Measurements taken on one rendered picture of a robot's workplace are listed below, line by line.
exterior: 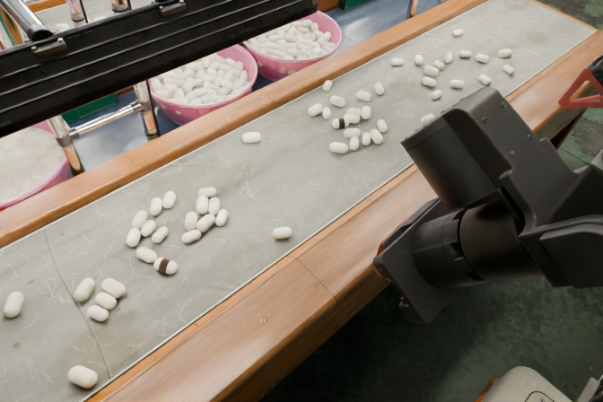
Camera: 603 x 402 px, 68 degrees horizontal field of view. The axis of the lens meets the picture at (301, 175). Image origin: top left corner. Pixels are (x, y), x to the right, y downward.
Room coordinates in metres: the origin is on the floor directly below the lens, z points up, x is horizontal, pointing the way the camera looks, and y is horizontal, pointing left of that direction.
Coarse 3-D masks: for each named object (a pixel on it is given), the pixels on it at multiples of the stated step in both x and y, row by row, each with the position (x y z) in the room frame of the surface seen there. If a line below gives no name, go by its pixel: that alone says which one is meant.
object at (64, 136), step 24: (0, 0) 0.46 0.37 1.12; (120, 0) 0.61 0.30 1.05; (24, 24) 0.42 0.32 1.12; (48, 48) 0.39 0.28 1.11; (144, 96) 0.61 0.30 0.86; (48, 120) 0.50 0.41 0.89; (96, 120) 0.56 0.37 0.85; (144, 120) 0.61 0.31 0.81; (72, 144) 0.51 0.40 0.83; (72, 168) 0.50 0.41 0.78
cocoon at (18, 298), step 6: (12, 294) 0.27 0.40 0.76; (18, 294) 0.27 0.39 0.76; (12, 300) 0.26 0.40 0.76; (18, 300) 0.26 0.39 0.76; (6, 306) 0.25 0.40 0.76; (12, 306) 0.25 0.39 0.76; (18, 306) 0.25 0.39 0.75; (6, 312) 0.24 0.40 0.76; (12, 312) 0.24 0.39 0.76; (18, 312) 0.24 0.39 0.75
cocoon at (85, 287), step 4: (84, 280) 0.30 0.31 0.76; (88, 280) 0.30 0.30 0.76; (92, 280) 0.30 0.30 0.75; (80, 284) 0.29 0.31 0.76; (84, 284) 0.29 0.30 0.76; (88, 284) 0.29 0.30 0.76; (92, 284) 0.30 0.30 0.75; (80, 288) 0.29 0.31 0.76; (84, 288) 0.29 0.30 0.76; (88, 288) 0.29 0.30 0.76; (92, 288) 0.29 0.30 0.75; (76, 292) 0.28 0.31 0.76; (80, 292) 0.28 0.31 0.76; (84, 292) 0.28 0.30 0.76; (88, 292) 0.29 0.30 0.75; (76, 296) 0.28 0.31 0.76; (80, 296) 0.28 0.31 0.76; (84, 296) 0.28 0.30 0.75; (88, 296) 0.28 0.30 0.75; (76, 300) 0.27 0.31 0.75; (80, 300) 0.27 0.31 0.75; (84, 300) 0.28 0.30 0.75
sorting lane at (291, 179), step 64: (512, 0) 1.42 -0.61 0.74; (384, 64) 0.99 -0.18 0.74; (448, 64) 1.02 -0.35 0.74; (512, 64) 1.05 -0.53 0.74; (256, 128) 0.69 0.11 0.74; (320, 128) 0.72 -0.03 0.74; (128, 192) 0.49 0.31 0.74; (192, 192) 0.51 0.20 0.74; (256, 192) 0.52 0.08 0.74; (320, 192) 0.54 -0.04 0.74; (0, 256) 0.33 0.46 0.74; (64, 256) 0.35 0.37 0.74; (128, 256) 0.36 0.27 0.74; (192, 256) 0.37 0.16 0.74; (256, 256) 0.39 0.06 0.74; (0, 320) 0.23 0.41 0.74; (64, 320) 0.24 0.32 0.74; (128, 320) 0.25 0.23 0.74; (192, 320) 0.26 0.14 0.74; (0, 384) 0.15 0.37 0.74; (64, 384) 0.16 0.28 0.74
